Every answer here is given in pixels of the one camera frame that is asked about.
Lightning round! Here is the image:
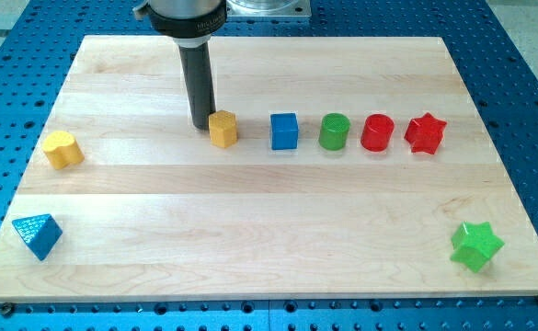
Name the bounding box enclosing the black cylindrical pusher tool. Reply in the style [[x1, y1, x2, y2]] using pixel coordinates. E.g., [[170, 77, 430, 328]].
[[178, 43, 216, 130]]

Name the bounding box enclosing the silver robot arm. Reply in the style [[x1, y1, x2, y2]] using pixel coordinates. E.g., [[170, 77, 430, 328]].
[[132, 0, 227, 131]]

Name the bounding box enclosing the yellow hexagon block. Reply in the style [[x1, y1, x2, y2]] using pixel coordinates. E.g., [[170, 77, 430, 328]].
[[208, 110, 238, 148]]

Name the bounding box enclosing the blue triangle block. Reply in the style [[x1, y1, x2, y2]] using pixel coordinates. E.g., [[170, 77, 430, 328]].
[[12, 214, 63, 261]]

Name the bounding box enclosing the blue cube block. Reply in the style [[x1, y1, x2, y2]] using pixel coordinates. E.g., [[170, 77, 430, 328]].
[[270, 113, 299, 150]]

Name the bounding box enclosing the green cylinder block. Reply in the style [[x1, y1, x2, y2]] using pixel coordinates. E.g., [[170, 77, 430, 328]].
[[318, 113, 350, 151]]

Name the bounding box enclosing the yellow heart block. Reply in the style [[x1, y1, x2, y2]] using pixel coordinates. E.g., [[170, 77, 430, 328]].
[[41, 131, 85, 170]]

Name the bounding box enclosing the red cylinder block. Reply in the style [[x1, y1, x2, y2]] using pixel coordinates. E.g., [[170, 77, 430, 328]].
[[361, 114, 395, 152]]

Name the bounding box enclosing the wooden board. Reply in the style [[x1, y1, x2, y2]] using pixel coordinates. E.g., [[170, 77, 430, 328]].
[[0, 36, 538, 302]]

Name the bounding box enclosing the red star block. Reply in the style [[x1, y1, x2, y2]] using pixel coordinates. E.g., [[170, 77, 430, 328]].
[[404, 112, 447, 154]]

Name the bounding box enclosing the green star block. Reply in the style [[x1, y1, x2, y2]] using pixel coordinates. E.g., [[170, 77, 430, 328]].
[[450, 222, 505, 273]]

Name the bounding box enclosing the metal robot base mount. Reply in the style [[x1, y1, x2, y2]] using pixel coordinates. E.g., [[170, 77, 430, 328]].
[[227, 0, 312, 18]]

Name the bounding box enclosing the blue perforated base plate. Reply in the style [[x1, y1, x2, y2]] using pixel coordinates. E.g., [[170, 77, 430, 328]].
[[0, 1, 538, 330]]

